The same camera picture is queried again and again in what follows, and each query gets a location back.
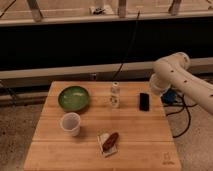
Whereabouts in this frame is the small device on ledge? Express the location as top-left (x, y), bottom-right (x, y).
top-left (90, 7), bottom-right (105, 15)

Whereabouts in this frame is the black cable to wall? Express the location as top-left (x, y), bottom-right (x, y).
top-left (110, 9), bottom-right (141, 82)

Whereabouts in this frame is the blue object on floor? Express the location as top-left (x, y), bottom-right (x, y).
top-left (161, 89), bottom-right (176, 104)

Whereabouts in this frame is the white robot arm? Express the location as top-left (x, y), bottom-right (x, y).
top-left (149, 52), bottom-right (213, 115)

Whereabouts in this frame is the black rectangular block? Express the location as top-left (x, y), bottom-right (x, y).
top-left (139, 93), bottom-right (149, 111)

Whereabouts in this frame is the black cable on floor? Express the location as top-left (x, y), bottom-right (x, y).
top-left (162, 93), bottom-right (198, 139)

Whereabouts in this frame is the green ceramic bowl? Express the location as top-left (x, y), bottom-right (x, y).
top-left (58, 86), bottom-right (90, 112)

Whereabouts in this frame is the brown sausage-shaped object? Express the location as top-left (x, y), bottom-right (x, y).
top-left (102, 132), bottom-right (119, 151)

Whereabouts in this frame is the translucent plastic cup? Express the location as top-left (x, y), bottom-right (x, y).
top-left (60, 113), bottom-right (81, 137)

